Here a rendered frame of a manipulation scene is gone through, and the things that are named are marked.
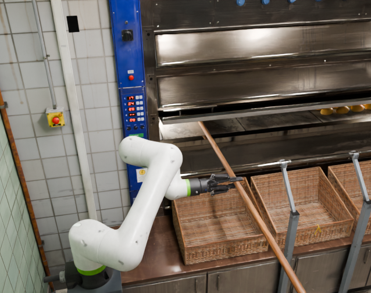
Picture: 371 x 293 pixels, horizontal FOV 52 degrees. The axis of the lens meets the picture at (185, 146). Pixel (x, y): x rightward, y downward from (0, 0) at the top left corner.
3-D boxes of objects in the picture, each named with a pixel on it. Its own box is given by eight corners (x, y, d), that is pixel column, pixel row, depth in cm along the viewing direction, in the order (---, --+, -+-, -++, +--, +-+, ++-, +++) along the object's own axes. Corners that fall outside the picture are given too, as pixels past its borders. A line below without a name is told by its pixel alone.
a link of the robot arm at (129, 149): (136, 165, 153) (144, 136, 154) (109, 158, 158) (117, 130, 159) (154, 171, 170) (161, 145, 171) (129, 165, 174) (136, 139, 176)
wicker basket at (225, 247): (170, 217, 277) (168, 185, 263) (243, 206, 287) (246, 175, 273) (184, 267, 235) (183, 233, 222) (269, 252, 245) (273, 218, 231)
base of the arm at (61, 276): (43, 298, 143) (40, 287, 140) (47, 268, 155) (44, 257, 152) (114, 285, 147) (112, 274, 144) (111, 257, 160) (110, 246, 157)
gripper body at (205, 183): (198, 175, 202) (214, 174, 204) (197, 188, 206) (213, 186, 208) (201, 183, 196) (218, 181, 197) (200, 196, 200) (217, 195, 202)
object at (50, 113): (49, 122, 225) (46, 107, 220) (67, 121, 227) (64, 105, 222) (48, 128, 219) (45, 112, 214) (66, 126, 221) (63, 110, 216)
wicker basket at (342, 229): (246, 206, 286) (249, 175, 273) (314, 195, 297) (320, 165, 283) (273, 252, 245) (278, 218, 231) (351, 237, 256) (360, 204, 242)
